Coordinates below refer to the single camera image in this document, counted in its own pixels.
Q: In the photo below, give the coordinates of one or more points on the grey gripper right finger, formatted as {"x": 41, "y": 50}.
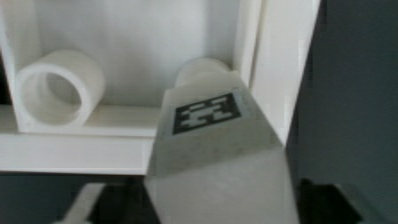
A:
{"x": 323, "y": 206}

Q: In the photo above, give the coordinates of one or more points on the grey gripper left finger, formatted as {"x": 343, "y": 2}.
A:
{"x": 108, "y": 204}

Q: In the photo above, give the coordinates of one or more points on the white short leg with peg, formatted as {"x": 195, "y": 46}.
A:
{"x": 217, "y": 176}

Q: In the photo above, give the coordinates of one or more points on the white chair seat block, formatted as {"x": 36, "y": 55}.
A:
{"x": 92, "y": 53}

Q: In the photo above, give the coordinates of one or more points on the white front rail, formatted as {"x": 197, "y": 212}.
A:
{"x": 69, "y": 154}

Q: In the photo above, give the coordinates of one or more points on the white rail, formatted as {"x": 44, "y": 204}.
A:
{"x": 284, "y": 35}
{"x": 69, "y": 154}

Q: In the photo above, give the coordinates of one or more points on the white right rail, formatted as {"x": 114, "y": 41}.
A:
{"x": 284, "y": 35}

